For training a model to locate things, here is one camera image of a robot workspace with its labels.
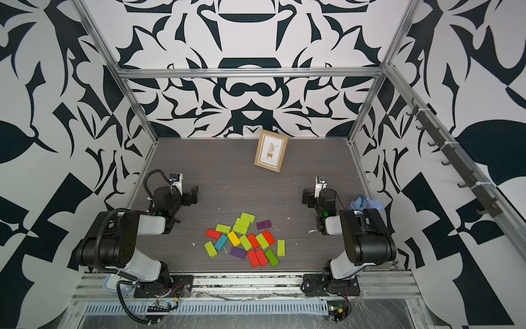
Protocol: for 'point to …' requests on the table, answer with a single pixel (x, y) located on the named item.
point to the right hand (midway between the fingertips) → (315, 186)
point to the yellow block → (233, 238)
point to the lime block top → (247, 217)
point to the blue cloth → (361, 203)
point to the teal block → (221, 242)
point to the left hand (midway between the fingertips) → (184, 183)
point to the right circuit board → (337, 313)
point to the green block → (272, 258)
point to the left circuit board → (161, 308)
